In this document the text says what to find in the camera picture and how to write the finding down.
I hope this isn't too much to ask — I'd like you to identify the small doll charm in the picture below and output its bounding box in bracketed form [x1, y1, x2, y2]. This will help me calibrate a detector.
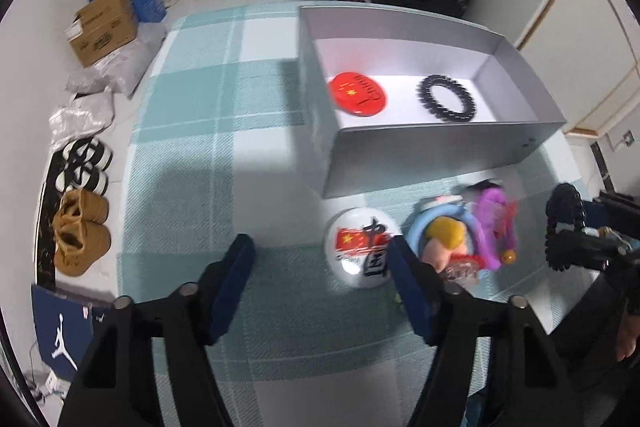
[419, 216, 473, 270]

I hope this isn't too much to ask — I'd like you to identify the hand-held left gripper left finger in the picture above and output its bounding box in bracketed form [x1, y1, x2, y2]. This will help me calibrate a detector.
[59, 233, 257, 427]

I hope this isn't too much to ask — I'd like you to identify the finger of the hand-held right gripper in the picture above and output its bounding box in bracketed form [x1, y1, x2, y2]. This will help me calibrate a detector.
[582, 192, 640, 248]
[549, 228, 633, 273]

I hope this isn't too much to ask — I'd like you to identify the black white slipper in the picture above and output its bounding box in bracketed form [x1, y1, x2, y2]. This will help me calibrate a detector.
[55, 167, 110, 196]
[62, 138, 115, 171]

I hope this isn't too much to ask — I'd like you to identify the clear plastic bag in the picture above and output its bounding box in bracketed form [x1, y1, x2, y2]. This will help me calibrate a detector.
[49, 89, 116, 148]

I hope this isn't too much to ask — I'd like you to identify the red mushroom hair clip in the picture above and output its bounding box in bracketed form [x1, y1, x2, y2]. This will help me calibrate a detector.
[440, 254, 483, 285]

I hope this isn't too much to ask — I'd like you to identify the teal checkered tablecloth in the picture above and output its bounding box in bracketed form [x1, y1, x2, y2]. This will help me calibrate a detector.
[117, 2, 616, 427]

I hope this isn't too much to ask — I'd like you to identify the brown suede shoe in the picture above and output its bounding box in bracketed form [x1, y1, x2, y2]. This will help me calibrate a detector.
[52, 189, 110, 233]
[52, 222, 112, 278]

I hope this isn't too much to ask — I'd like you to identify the white round badge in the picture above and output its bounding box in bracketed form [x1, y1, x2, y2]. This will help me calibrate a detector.
[324, 207, 405, 290]

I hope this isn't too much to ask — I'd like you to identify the blue ring bracelet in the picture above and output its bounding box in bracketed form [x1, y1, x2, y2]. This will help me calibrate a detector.
[404, 202, 488, 269]

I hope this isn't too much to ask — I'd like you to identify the white wardrobe gold trim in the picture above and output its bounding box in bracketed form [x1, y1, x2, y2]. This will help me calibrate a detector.
[515, 0, 640, 138]

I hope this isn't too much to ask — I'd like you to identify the grey cardboard box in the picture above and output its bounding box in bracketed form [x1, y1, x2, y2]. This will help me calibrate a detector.
[298, 4, 568, 199]

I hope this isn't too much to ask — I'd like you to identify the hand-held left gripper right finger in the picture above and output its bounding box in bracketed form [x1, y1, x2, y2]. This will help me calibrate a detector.
[387, 237, 583, 427]

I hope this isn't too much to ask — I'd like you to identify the person's right hand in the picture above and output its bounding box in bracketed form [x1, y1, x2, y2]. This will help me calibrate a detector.
[617, 311, 640, 364]

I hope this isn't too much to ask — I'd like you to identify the red round badge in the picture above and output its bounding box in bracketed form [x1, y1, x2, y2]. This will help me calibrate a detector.
[327, 72, 390, 118]

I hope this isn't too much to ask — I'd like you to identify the purple ring bracelet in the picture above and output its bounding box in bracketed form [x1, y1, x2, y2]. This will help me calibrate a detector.
[467, 186, 521, 269]

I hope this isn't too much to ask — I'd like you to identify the large grey plastic parcel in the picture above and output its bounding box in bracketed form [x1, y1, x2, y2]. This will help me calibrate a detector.
[65, 24, 168, 100]

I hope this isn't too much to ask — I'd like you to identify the brown cardboard box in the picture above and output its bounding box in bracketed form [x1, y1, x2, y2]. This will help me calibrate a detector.
[67, 0, 140, 68]

